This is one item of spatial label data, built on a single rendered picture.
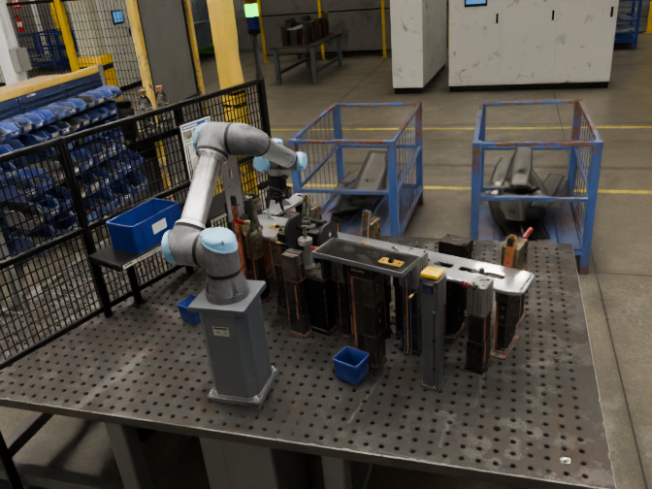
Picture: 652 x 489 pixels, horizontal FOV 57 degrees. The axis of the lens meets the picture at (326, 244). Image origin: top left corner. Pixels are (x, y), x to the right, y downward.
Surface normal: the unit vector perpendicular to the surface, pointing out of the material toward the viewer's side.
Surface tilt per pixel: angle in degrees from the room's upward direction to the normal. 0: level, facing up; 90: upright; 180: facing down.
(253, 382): 90
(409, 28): 90
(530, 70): 90
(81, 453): 0
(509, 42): 90
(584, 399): 0
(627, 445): 0
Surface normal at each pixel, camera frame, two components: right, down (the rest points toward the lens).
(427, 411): -0.08, -0.90
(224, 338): -0.28, 0.43
